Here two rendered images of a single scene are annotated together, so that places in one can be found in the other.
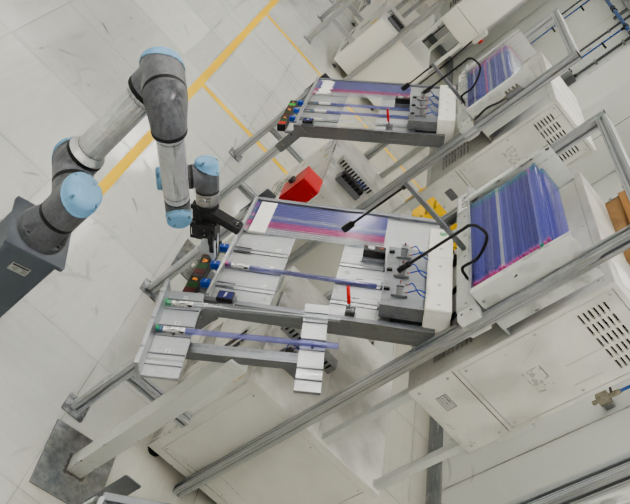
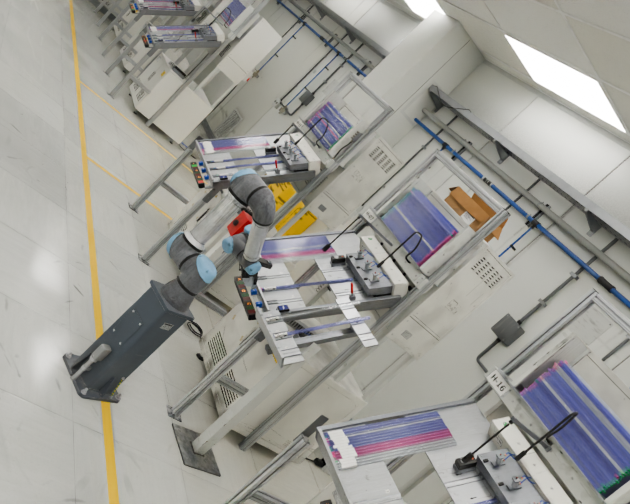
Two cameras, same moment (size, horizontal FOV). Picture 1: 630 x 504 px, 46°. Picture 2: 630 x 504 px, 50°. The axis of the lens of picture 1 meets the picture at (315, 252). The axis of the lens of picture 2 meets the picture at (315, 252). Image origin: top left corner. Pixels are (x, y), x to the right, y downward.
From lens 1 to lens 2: 165 cm
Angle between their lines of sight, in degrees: 24
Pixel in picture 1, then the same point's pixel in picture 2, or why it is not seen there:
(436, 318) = (400, 288)
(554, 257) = (461, 240)
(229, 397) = not seen: hidden behind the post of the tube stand
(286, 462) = (313, 402)
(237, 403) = not seen: hidden behind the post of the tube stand
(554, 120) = (380, 149)
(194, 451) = (253, 416)
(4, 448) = (162, 449)
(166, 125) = (269, 216)
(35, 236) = (181, 302)
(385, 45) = (177, 92)
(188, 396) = (285, 373)
